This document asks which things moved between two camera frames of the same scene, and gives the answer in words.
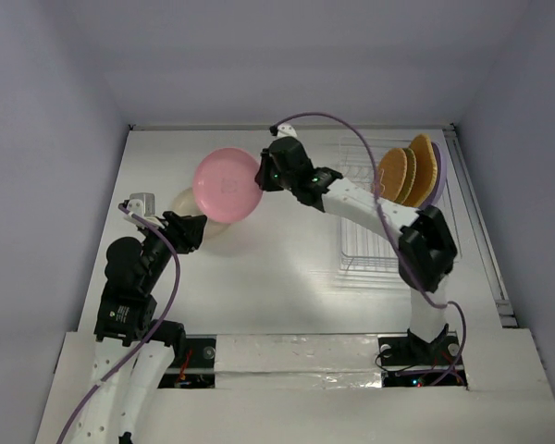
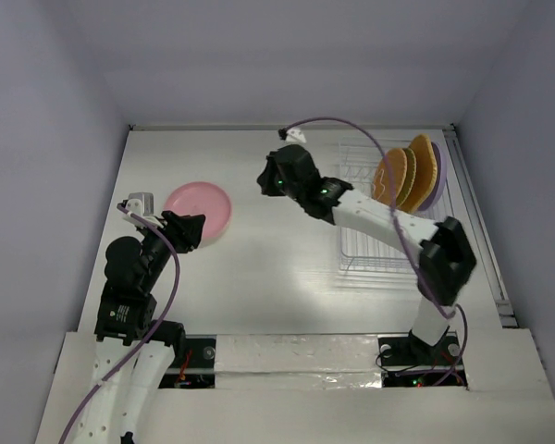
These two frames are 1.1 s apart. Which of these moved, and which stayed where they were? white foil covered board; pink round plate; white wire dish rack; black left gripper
Moved: pink round plate
Stayed: black left gripper; white foil covered board; white wire dish rack
